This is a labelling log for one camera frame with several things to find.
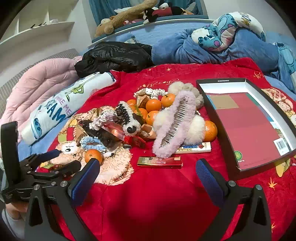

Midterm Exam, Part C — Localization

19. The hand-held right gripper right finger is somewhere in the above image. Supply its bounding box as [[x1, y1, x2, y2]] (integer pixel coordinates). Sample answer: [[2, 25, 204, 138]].
[[195, 158, 272, 241]]

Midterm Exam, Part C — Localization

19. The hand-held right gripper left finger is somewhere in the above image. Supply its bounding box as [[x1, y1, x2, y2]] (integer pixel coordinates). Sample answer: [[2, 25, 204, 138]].
[[24, 158, 100, 241]]

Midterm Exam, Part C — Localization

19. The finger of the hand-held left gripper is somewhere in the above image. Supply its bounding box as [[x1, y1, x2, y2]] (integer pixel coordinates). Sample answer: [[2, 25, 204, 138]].
[[35, 160, 82, 183], [22, 149, 62, 171]]

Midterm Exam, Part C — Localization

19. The orange mandarin fruit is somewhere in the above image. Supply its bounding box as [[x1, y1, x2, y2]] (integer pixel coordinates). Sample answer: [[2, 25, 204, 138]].
[[85, 149, 103, 164]]

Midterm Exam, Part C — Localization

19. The blue crochet scrunchie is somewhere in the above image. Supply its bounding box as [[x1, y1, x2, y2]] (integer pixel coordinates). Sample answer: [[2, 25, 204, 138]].
[[80, 136, 107, 152]]

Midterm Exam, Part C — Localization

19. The black cardboard box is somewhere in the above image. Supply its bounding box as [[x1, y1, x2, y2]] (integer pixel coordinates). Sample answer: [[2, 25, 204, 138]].
[[196, 78, 296, 179]]

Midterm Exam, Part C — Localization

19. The lilac fuzzy hair claw clip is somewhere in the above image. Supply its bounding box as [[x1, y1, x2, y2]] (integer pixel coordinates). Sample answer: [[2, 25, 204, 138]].
[[152, 90, 197, 159]]

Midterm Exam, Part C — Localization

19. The white fuzzy black claw clip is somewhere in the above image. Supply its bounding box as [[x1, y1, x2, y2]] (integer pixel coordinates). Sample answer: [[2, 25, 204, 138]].
[[116, 102, 142, 136]]

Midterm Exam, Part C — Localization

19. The beige triangular snack packet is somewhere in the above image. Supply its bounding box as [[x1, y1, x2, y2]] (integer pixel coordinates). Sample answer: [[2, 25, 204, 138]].
[[141, 124, 158, 139], [74, 125, 87, 144], [135, 94, 148, 108]]

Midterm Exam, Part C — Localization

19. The white red flat box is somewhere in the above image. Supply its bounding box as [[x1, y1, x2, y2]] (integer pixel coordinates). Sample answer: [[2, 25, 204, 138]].
[[174, 142, 212, 154]]

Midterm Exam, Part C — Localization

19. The white fluffy hair clip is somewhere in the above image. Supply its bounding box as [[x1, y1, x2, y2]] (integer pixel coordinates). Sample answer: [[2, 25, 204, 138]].
[[153, 111, 206, 143]]

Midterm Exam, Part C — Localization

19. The rolled white printed towel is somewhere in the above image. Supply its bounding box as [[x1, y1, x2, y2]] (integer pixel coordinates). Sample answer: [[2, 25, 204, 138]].
[[21, 72, 116, 146]]

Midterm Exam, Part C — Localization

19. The red gold flat box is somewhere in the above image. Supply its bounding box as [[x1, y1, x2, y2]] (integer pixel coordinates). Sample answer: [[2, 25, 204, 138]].
[[137, 156, 183, 168]]

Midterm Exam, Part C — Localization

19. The lilac white crochet scrunchie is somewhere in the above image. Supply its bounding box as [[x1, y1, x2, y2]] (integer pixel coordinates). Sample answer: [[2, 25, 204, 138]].
[[89, 111, 116, 130]]

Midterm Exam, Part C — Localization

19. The pink translucent packet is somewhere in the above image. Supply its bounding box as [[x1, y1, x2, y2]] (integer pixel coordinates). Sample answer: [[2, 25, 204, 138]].
[[105, 123, 126, 141]]

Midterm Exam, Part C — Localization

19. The red printed blanket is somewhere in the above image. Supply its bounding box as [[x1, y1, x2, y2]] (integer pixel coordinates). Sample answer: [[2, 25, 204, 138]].
[[35, 57, 296, 241]]

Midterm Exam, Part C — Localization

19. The red foil packet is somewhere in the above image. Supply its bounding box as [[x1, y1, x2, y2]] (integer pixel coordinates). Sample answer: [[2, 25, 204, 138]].
[[124, 136, 147, 149]]

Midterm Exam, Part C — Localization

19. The pink comforter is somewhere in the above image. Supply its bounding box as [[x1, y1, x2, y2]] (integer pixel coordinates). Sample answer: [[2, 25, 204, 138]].
[[0, 58, 82, 144]]

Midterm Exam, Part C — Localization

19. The group of mandarins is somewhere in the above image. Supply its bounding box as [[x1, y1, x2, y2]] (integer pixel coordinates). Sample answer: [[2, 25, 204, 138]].
[[127, 93, 218, 142]]

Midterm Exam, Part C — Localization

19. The white crochet cat hairband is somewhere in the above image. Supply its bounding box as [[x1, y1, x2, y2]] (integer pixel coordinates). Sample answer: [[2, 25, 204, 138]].
[[134, 88, 167, 99]]

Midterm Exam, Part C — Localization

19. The black puffer jacket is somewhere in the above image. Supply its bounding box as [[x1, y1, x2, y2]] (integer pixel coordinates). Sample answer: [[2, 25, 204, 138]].
[[74, 42, 153, 78]]

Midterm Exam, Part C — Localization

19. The blue blanket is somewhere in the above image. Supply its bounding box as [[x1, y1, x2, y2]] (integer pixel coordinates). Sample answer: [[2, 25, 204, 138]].
[[151, 28, 296, 92]]

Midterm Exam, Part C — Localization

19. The blue cartoon print pillow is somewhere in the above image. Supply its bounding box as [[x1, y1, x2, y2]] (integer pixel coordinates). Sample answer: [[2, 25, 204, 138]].
[[273, 42, 296, 88]]

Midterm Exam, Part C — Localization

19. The white blue cartoon pillow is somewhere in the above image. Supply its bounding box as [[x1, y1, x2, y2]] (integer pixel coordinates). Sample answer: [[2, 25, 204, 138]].
[[191, 11, 266, 51]]

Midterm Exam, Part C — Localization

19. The brown plush dog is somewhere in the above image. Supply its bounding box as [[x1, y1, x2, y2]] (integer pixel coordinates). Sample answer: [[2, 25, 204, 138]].
[[94, 0, 158, 37]]

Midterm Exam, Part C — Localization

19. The white plush toy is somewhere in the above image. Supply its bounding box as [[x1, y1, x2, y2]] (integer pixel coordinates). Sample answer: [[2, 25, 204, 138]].
[[114, 7, 136, 14]]

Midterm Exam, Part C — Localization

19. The light blue bedsheet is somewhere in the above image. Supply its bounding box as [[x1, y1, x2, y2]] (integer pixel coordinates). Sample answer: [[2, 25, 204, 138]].
[[91, 20, 215, 50]]

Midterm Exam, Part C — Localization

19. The black white plush cat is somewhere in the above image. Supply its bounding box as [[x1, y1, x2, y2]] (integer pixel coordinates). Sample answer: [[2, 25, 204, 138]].
[[142, 8, 162, 25]]

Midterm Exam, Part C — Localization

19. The black red mouse plush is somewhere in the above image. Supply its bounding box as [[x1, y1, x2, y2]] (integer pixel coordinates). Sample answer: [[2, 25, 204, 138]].
[[157, 0, 193, 16]]

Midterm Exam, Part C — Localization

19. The dark brown bead bracelet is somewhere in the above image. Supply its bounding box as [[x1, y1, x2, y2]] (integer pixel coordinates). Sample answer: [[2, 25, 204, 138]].
[[115, 104, 132, 124]]

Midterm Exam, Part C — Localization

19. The white wall shelf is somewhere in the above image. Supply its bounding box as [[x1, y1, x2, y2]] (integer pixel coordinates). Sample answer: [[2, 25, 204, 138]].
[[0, 0, 75, 47]]

